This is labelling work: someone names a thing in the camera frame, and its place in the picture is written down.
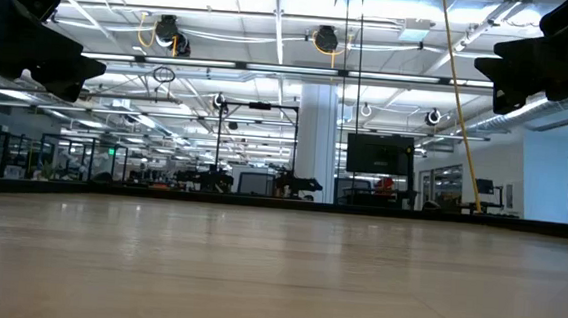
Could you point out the silver air duct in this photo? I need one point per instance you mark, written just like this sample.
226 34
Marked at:
527 116

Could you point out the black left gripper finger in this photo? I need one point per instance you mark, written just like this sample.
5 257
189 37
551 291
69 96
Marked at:
71 76

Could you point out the black table frame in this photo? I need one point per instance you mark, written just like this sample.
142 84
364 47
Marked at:
281 204

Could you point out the grey chair back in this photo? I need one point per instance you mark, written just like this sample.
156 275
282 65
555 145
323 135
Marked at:
256 183

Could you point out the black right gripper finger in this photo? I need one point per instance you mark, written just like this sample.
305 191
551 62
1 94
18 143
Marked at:
513 70

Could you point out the black framed glass enclosure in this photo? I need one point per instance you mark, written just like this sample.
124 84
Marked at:
83 162

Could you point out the ceiling vent box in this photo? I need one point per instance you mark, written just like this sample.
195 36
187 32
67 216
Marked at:
415 30

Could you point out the black tall frame rig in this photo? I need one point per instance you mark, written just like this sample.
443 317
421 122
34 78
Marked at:
260 105

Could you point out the red object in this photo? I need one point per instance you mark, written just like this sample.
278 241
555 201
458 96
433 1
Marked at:
385 183

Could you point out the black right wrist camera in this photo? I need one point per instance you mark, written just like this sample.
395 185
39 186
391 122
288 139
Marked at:
562 18

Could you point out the black background robot arm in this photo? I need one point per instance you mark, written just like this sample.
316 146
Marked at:
207 179
297 183

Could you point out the long light bar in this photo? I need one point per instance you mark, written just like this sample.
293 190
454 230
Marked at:
290 69

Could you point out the black monitor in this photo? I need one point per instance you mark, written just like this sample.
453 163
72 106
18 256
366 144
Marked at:
379 154

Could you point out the white column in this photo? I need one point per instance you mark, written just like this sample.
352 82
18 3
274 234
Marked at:
316 141

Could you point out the small monitor on stand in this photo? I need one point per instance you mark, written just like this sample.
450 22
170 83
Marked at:
485 186

